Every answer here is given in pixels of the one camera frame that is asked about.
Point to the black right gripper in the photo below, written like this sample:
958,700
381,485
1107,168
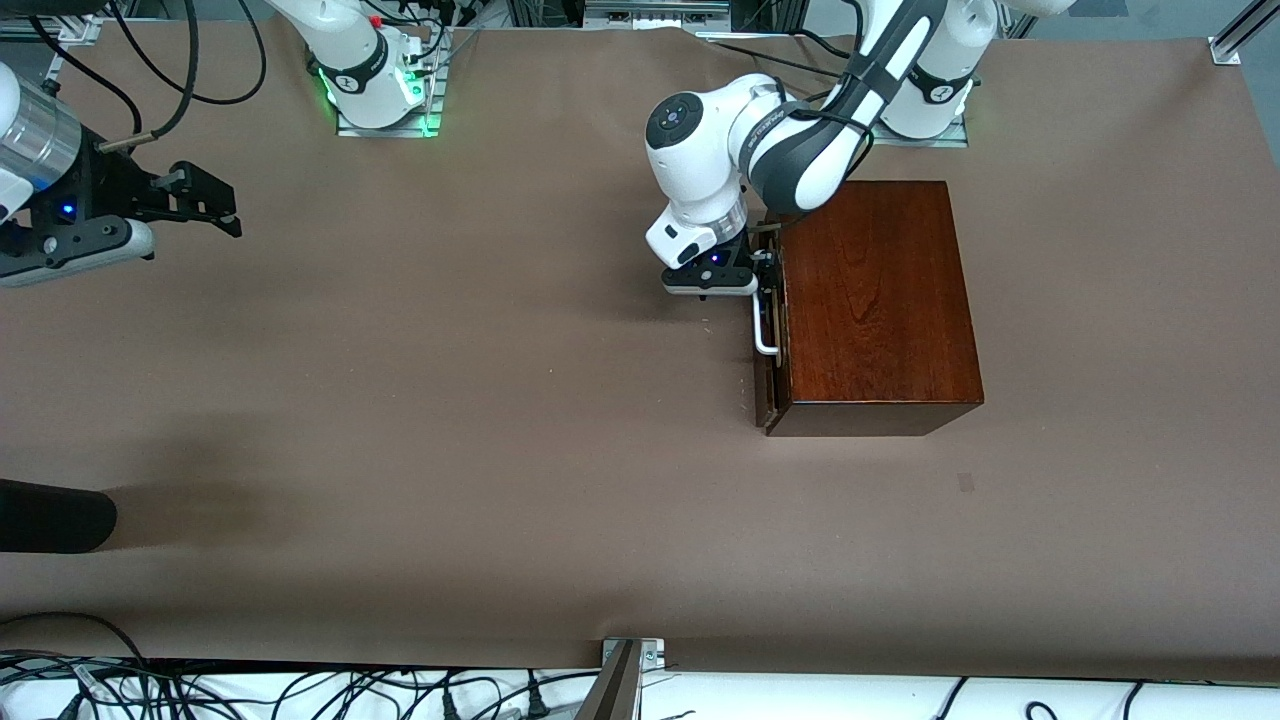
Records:
103,187

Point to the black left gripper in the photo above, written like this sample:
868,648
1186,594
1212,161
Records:
757,262

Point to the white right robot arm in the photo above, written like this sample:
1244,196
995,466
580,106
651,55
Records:
350,50

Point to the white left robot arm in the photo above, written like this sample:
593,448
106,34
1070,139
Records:
700,150

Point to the dark brown wooden cabinet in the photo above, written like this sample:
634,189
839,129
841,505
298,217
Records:
880,320

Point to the grey metal box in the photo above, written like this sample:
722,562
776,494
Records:
655,12

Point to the brown table cover sheet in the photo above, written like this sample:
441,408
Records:
450,400

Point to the black cylinder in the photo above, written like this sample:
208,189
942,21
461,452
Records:
55,515

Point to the grey metal beam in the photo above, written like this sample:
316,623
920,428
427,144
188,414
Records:
612,690

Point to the aluminium frame rail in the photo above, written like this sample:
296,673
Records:
85,28

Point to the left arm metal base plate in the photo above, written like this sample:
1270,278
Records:
950,138

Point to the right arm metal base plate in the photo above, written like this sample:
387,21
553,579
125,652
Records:
425,110

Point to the silver metal bracket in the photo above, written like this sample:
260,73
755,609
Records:
648,652

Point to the aluminium corner bracket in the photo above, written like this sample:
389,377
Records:
1235,40

